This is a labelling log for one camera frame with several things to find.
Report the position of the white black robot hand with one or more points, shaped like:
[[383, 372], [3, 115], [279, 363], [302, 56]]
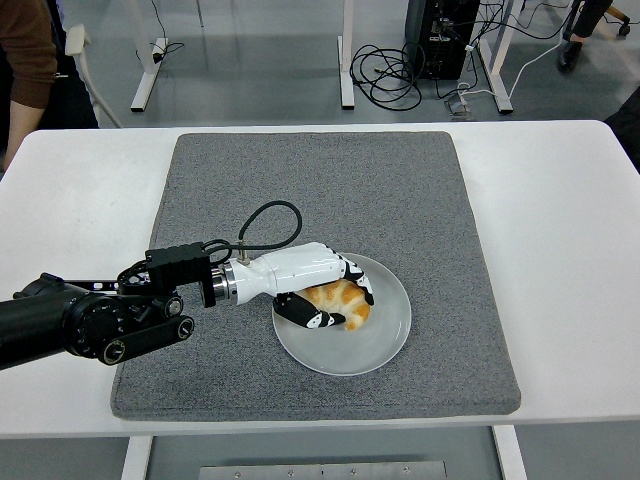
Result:
[[290, 267]]

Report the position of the croissant bread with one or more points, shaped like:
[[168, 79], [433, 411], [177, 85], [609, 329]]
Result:
[[350, 300]]

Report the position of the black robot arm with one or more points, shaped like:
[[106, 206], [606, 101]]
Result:
[[35, 315]]

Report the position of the person's forearm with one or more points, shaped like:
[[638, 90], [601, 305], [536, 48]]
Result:
[[20, 130]]

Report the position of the grey round plate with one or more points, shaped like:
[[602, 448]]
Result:
[[360, 350]]

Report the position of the grey metal plate with screws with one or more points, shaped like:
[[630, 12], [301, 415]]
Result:
[[320, 471]]

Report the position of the grey fabric mat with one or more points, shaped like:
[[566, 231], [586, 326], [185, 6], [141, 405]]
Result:
[[325, 200]]

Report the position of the white desk leg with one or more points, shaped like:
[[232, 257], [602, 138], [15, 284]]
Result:
[[145, 90], [500, 95], [346, 75]]

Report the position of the grey floor socket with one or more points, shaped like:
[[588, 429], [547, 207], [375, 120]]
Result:
[[460, 109]]

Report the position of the white table leg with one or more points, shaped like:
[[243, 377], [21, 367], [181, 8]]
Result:
[[510, 457], [136, 460]]

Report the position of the black computer tower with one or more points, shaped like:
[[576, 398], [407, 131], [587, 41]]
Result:
[[440, 55]]

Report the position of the white chair armrest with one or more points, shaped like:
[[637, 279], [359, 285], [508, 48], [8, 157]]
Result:
[[76, 40]]

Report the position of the person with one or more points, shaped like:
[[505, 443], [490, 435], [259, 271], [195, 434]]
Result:
[[25, 45]]

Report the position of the person's leg with black shoe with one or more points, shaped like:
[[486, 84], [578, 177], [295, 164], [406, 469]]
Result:
[[570, 52]]

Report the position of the dark fabric object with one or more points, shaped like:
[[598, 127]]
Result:
[[627, 135]]

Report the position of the office chair base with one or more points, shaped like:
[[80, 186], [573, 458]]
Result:
[[617, 16]]

